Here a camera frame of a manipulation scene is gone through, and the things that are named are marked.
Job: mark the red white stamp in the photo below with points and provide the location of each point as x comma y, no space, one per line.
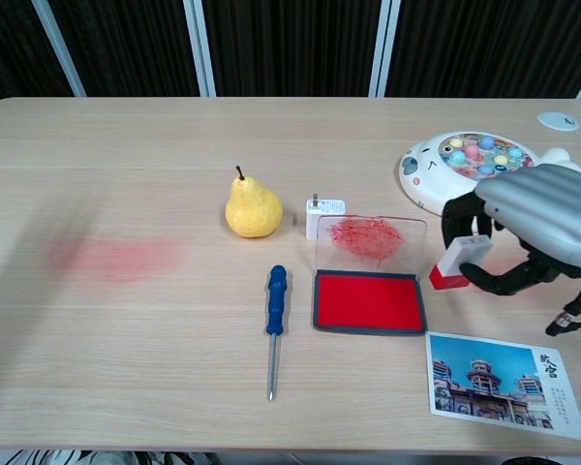
457,261

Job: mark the white fish shaped fishing toy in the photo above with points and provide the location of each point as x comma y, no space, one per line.
431,179

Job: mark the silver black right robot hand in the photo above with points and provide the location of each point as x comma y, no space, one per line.
542,208

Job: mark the white power adapter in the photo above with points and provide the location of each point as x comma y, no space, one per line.
314,218

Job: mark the red ink pad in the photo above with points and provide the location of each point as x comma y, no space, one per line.
368,302

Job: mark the palace photo postcard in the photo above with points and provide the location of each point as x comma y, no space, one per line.
494,382

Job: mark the yellow pear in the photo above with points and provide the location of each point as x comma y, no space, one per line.
253,210

